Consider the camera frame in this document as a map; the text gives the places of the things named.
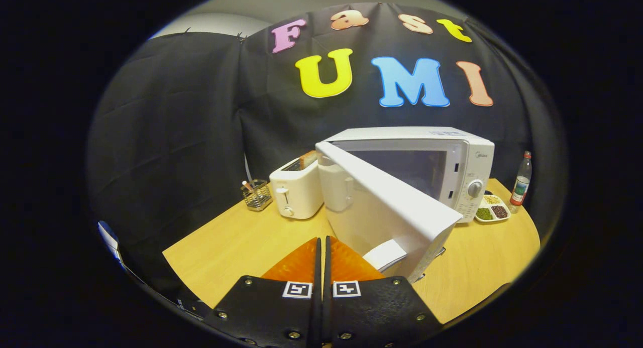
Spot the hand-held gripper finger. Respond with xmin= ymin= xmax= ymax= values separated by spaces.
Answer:
xmin=203 ymin=237 xmax=322 ymax=348
xmin=321 ymin=236 xmax=444 ymax=347

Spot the white toaster oven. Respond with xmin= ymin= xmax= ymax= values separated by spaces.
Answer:
xmin=315 ymin=127 xmax=495 ymax=284

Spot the cream pop-up toaster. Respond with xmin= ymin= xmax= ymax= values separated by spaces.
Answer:
xmin=269 ymin=156 xmax=325 ymax=220

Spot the white divided bean dish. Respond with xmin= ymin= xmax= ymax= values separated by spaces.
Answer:
xmin=474 ymin=194 xmax=512 ymax=223

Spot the blue and white object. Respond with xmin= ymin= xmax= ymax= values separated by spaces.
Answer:
xmin=97 ymin=220 xmax=126 ymax=271

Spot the clear plastic bottle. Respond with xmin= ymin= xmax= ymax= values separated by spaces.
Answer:
xmin=507 ymin=151 xmax=532 ymax=214

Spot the metal wire basket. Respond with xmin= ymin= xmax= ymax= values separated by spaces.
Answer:
xmin=242 ymin=179 xmax=273 ymax=211

